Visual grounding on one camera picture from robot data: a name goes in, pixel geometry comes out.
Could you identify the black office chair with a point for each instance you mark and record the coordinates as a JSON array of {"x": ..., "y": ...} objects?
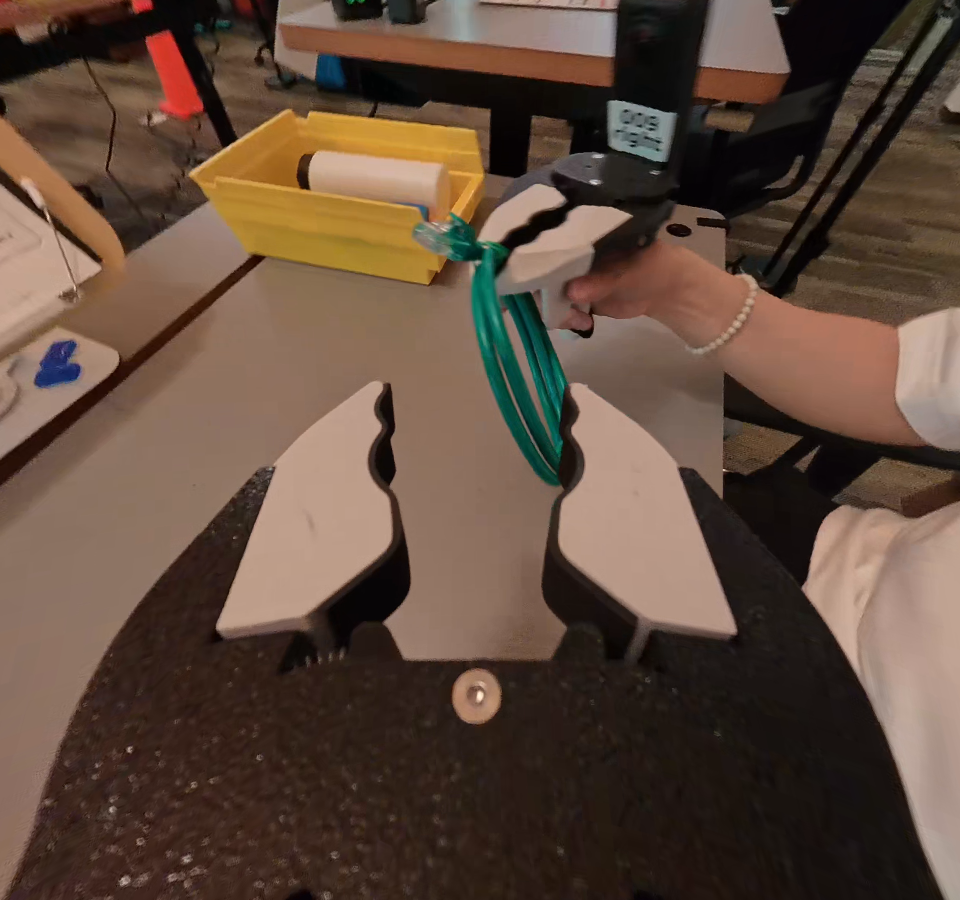
[{"x": 825, "y": 75}]

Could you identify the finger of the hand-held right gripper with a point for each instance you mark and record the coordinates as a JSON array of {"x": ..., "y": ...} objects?
[
  {"x": 518, "y": 218},
  {"x": 563, "y": 255}
]

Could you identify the white cylinder with black cap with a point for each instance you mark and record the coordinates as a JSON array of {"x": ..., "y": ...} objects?
[{"x": 375, "y": 180}]

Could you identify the blue clip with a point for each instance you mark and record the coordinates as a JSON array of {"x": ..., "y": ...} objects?
[{"x": 57, "y": 365}]

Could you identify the orange traffic cone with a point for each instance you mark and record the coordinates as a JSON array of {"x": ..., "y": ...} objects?
[{"x": 168, "y": 68}]

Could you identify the black tripod stand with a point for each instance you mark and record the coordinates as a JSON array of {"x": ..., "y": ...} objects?
[{"x": 870, "y": 135}]

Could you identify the person's right forearm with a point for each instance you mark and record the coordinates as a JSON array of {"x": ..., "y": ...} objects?
[{"x": 810, "y": 368}]

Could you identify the person's right hand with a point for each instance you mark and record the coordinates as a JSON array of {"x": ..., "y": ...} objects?
[{"x": 653, "y": 285}]

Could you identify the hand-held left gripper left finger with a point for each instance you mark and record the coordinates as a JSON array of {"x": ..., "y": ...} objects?
[{"x": 308, "y": 540}]

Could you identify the grey desk with wooden edge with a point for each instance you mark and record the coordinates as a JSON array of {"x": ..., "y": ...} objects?
[{"x": 570, "y": 38}]

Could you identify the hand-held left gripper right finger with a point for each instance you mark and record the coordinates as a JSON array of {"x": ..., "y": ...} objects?
[{"x": 645, "y": 548}]

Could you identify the instruction sheet board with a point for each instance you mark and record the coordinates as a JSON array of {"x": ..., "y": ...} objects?
[{"x": 30, "y": 263}]

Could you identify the white stand base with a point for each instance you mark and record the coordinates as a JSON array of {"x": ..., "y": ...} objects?
[{"x": 53, "y": 405}]

